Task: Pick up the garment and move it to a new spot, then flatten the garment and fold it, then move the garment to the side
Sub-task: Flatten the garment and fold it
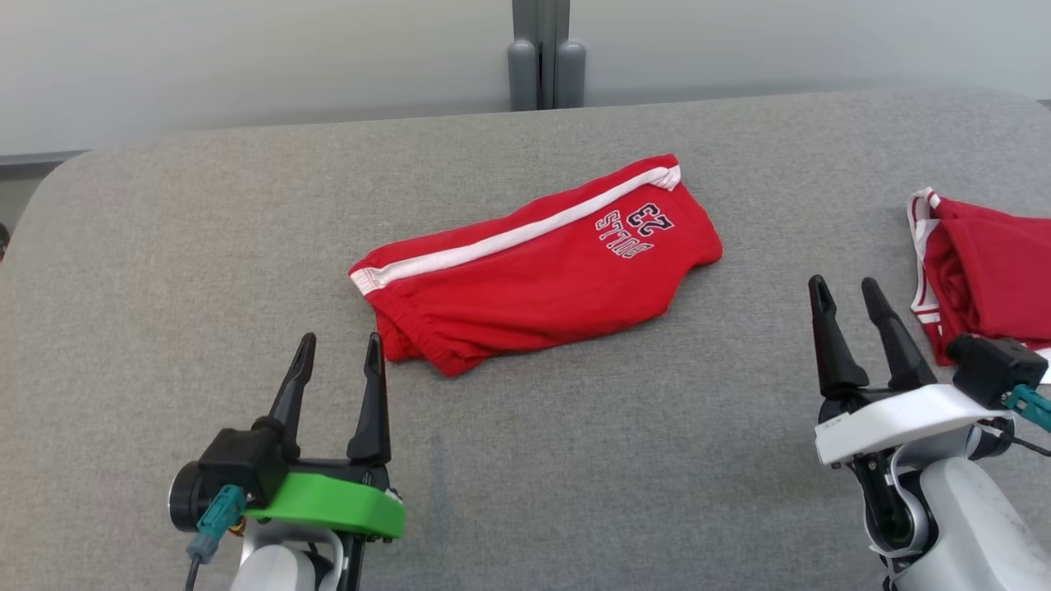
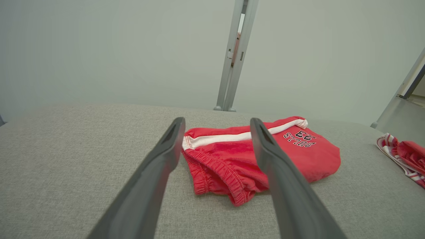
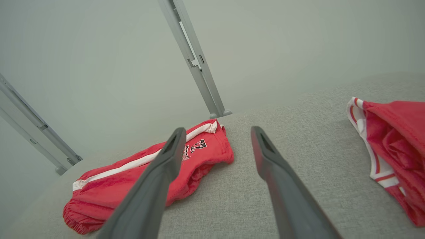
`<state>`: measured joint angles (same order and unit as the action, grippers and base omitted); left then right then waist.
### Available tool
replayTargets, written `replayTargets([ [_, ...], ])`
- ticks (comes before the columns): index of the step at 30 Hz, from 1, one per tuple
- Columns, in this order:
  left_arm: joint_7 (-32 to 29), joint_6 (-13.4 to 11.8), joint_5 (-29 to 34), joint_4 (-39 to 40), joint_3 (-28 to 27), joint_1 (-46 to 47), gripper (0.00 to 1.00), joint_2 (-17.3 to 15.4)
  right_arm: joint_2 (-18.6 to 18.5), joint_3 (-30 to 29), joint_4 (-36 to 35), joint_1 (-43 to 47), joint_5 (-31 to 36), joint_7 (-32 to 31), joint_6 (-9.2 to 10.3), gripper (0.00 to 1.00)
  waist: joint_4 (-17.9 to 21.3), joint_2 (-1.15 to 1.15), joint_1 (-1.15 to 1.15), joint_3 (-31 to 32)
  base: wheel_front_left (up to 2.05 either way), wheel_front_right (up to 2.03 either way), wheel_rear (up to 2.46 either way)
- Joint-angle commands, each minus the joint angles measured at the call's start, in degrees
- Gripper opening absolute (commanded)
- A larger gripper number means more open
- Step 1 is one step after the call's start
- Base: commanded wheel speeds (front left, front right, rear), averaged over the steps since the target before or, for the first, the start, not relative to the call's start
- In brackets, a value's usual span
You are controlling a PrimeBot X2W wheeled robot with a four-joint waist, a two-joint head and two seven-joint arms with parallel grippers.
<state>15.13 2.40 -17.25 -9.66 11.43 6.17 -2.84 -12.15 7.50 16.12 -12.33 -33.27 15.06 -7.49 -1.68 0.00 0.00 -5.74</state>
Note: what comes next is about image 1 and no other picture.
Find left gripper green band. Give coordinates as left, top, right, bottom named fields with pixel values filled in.
left=242, top=332, right=406, bottom=543

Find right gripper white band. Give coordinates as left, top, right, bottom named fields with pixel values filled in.
left=807, top=274, right=1017, bottom=469

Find red jersey with white trim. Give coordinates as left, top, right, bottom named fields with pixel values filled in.
left=907, top=187, right=1051, bottom=384

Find red shorts with white stripe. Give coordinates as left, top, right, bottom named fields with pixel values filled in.
left=349, top=153, right=723, bottom=378

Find grey fabric sofa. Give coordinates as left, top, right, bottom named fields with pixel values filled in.
left=0, top=88, right=1051, bottom=591

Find black cable with teal plug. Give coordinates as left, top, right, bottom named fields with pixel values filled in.
left=989, top=384, right=1051, bottom=459
left=185, top=484, right=247, bottom=591

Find grey cylindrical post foot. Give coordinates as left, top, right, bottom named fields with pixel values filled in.
left=507, top=39, right=539, bottom=112
left=554, top=41, right=587, bottom=109

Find grey partition post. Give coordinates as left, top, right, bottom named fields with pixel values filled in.
left=511, top=0, right=571, bottom=112

